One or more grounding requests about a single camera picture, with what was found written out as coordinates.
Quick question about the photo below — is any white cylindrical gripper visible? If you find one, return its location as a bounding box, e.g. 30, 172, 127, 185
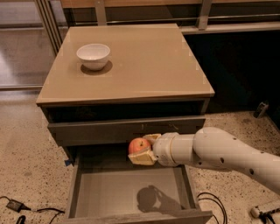
129, 132, 201, 166

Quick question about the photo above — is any red apple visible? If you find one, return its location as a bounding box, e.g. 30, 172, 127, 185
129, 137, 151, 154

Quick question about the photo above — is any black power adapter with cable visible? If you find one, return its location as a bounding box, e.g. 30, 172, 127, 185
0, 196, 64, 224

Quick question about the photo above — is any blue tape piece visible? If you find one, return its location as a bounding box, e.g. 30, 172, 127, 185
64, 159, 71, 166

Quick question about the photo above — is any open grey middle drawer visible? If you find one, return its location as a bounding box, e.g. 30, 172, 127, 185
64, 144, 213, 224

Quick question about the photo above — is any white power strip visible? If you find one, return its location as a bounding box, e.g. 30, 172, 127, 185
250, 199, 280, 224

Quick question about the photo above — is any metal window railing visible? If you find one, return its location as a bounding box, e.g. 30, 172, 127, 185
32, 0, 280, 56

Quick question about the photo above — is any small dark floor object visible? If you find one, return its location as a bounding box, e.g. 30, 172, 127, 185
253, 101, 269, 118

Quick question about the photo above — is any grey wooden drawer cabinet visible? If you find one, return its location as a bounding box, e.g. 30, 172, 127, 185
36, 23, 215, 224

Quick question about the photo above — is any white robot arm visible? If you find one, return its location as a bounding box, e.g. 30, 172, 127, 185
128, 127, 280, 194

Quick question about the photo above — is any white ceramic bowl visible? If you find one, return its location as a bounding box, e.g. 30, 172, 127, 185
76, 44, 110, 71

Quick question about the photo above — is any black looped cable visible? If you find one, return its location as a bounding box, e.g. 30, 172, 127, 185
196, 192, 228, 224

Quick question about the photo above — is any closed grey top drawer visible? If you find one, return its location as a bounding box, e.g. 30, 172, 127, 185
48, 115, 206, 147

